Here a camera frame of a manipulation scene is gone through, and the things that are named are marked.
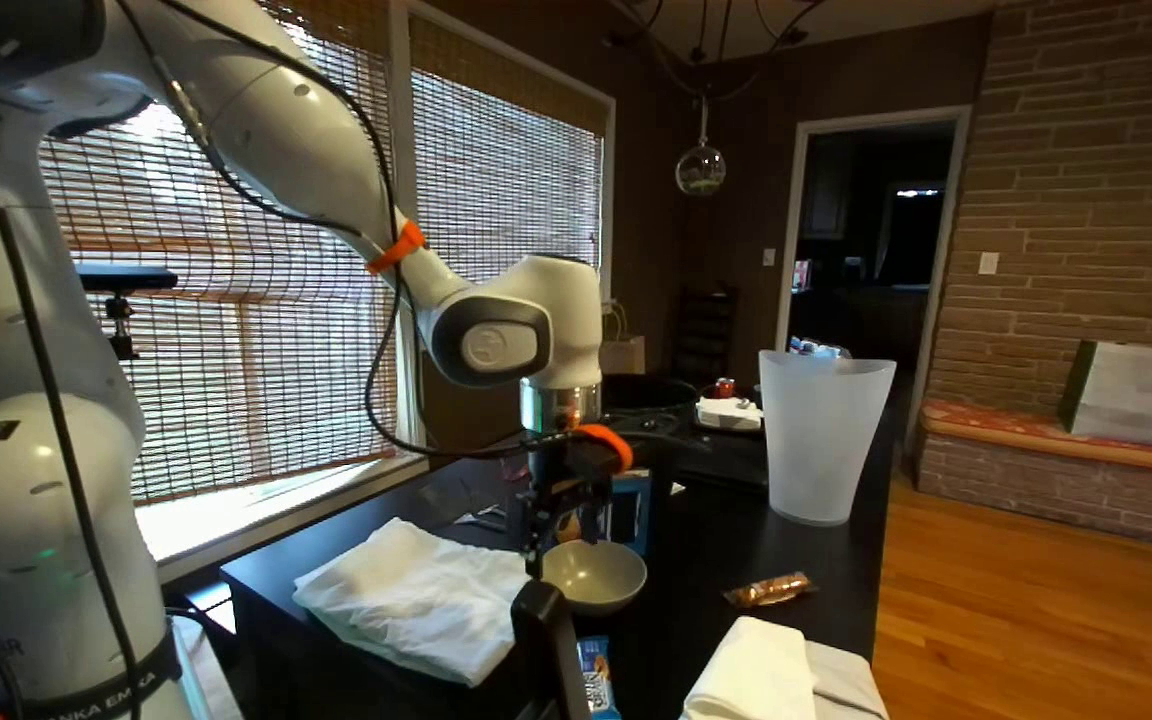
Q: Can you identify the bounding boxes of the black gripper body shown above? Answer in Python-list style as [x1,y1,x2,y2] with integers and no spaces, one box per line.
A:
[527,440,615,531]

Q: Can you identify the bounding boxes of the blue snack bar wrapper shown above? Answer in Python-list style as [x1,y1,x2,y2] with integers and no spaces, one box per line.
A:
[574,634,624,720]

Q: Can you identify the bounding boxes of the metal slotted spatula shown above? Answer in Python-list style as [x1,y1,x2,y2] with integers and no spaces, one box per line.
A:
[452,499,537,542]

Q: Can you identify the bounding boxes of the black tongs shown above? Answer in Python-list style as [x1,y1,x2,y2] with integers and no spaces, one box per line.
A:
[450,513,537,553]

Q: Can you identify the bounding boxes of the black plastic waste bin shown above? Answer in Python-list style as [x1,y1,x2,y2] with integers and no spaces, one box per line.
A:
[597,376,708,535]

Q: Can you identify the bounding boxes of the white food container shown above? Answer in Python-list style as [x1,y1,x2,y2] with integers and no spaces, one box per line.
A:
[691,392,768,436]

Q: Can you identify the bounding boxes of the large white folded cloth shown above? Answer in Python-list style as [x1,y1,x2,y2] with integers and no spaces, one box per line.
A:
[287,517,542,693]

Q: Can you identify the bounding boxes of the brown snack bar wrapper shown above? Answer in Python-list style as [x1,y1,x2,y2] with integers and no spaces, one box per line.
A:
[720,567,821,612]

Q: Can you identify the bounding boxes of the translucent white waste bin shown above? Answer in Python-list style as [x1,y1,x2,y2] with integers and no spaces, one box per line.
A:
[757,349,902,529]

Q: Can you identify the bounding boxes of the small white folded cloth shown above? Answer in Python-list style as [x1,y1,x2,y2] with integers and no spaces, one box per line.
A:
[676,612,892,720]

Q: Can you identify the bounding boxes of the wide bamboo window blind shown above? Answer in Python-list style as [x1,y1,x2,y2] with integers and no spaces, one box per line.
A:
[0,0,400,503]

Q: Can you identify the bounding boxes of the narrow bamboo window blind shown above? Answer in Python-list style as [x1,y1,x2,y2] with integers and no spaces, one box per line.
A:
[414,68,608,320]

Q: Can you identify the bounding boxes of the hanging glass ball ornament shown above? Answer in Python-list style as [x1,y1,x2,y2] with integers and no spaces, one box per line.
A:
[672,95,733,200]

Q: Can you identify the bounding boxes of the wood-topped brick ledge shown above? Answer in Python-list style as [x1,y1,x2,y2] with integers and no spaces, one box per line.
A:
[913,395,1152,558]

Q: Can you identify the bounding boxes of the white paper bag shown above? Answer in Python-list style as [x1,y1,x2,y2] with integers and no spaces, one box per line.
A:
[1061,338,1152,454]

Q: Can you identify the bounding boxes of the black wrist camera orange mount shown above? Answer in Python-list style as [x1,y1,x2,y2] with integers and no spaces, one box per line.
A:
[562,415,640,486]

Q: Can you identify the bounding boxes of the paper shopping bag with handle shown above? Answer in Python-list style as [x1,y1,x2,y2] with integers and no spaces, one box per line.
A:
[602,301,652,380]

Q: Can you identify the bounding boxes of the orange cable tie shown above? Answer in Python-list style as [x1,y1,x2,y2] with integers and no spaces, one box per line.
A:
[366,215,434,280]

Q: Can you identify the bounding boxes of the black camera on tripod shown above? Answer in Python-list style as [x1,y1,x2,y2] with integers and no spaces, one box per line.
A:
[73,259,186,365]

